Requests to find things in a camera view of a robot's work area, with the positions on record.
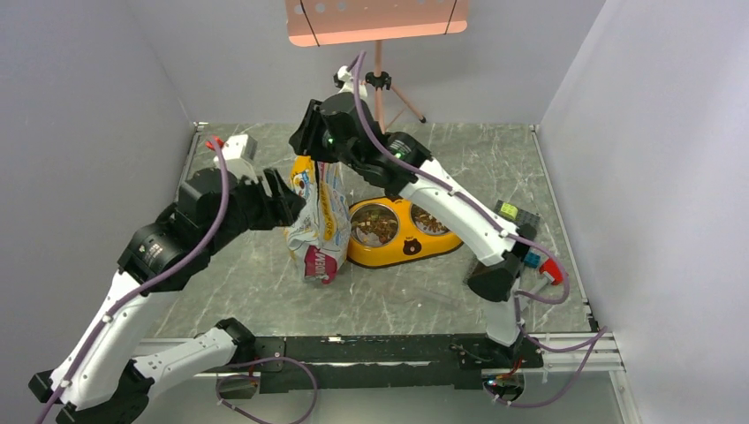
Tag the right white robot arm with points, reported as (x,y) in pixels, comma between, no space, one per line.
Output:
(403,167)

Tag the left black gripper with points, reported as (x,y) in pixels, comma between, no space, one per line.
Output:
(283,208)

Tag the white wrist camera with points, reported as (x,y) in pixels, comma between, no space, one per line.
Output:
(344,81)
(238,153)

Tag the green building brick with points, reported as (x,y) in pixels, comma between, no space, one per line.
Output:
(508,211)

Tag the red grey toy tool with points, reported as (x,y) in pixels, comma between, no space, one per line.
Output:
(550,274)

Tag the yellow double pet bowl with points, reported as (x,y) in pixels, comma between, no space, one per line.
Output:
(387,233)

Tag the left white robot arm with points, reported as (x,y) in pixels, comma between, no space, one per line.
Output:
(102,381)

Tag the pet food bag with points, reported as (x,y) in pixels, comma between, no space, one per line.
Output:
(318,241)

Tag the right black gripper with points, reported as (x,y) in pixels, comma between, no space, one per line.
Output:
(307,140)

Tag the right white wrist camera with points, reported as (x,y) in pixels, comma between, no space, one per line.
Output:
(344,81)

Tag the blue building brick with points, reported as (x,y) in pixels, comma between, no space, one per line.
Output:
(532,260)

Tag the grey building baseplate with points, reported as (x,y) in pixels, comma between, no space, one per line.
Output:
(526,220)

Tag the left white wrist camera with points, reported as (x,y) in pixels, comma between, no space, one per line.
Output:
(238,153)

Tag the pink music stand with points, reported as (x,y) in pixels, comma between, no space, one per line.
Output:
(323,23)

